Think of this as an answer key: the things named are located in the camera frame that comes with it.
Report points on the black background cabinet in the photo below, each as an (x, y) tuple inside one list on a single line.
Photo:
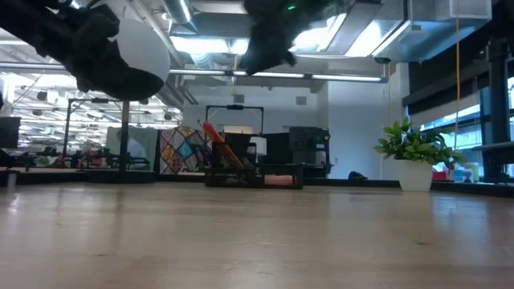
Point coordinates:
[(309, 148)]

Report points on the white cylindrical object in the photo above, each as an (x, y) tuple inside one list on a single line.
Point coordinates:
[(259, 146)]

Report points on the black room pillar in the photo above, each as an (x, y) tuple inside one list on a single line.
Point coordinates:
[(498, 120)]

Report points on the black mesh desk organizer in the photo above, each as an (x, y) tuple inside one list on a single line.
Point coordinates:
[(241, 182)]

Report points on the pink box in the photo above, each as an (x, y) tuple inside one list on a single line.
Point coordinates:
[(439, 176)]

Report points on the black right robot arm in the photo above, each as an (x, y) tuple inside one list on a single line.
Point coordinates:
[(297, 10)]

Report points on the black dome object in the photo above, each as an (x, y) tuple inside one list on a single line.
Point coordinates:
[(357, 176)]

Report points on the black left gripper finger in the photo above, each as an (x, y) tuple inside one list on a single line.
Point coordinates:
[(112, 68)]

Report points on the ceiling security camera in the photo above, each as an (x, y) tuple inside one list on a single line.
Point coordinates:
[(381, 60)]

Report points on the black computer monitor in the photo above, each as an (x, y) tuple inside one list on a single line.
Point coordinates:
[(9, 132)]

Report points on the colourful patchwork quilt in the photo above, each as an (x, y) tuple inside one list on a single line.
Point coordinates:
[(182, 150)]

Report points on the black background camera frame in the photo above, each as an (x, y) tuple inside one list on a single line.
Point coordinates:
[(235, 107)]

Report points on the background robot arms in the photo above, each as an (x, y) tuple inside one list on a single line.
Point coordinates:
[(60, 158)]

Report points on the pale green cloth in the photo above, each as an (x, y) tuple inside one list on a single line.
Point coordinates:
[(140, 140)]

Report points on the pink sticky note pad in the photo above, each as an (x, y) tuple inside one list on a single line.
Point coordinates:
[(279, 180)]

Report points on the black aluminium table frame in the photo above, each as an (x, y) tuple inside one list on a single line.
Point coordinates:
[(353, 182)]

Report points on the pale green container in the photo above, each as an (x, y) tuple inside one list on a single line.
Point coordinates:
[(471, 172)]

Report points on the green plant in white pot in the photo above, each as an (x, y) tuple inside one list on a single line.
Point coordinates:
[(415, 176)]

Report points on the white globe table lamp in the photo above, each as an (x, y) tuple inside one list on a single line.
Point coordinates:
[(144, 48)]

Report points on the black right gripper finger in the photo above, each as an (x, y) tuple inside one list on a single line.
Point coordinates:
[(251, 66)]

